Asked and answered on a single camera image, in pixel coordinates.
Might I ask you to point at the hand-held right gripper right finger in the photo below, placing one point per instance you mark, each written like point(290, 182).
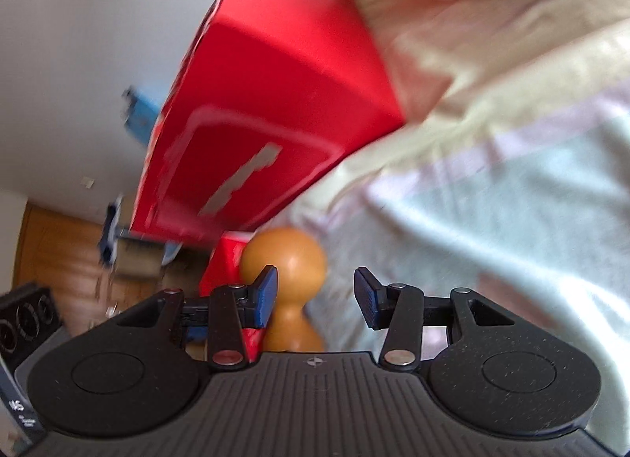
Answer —
point(366, 297)

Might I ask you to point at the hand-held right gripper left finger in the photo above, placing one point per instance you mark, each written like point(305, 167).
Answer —
point(266, 297)

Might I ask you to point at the orange wooden gourd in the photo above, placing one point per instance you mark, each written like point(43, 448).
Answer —
point(285, 260)

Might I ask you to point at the small red printed box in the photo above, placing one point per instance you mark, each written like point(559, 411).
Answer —
point(226, 260)

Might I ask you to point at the large red cardboard box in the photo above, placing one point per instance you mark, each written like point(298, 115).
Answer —
point(275, 92)

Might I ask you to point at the brown cardboard box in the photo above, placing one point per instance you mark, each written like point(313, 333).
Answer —
point(142, 260)

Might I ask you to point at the cream blanket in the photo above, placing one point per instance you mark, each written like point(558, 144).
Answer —
point(492, 191)

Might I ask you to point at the blue plastic pouch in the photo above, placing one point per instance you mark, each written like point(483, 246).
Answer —
point(140, 112)

